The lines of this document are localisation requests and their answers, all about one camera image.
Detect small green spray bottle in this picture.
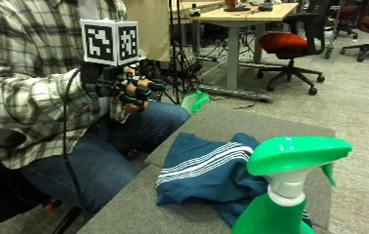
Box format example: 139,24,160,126
180,90,212,117

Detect black tripod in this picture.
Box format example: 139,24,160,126
163,0,204,105

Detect white cube with black markers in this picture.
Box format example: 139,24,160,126
79,19,141,67

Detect beige fabric panel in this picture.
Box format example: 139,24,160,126
123,0,173,63

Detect the person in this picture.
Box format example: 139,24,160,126
0,0,192,225

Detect blue cloth with white stripes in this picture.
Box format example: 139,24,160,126
155,132,315,228

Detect wooden desk with grey legs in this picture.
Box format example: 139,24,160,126
191,2,301,103

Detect dark round plate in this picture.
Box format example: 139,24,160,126
223,0,253,13

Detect grey upholstered bench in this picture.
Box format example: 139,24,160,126
76,101,339,234

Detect black device on desk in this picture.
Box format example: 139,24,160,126
257,1,276,13

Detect green spray bottle white neck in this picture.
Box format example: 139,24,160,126
231,136,353,234

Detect small orange black object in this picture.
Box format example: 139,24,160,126
42,198,64,213

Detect black glove cable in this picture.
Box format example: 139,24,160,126
62,67,94,222

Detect black cable on floor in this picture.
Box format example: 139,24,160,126
233,102,257,110

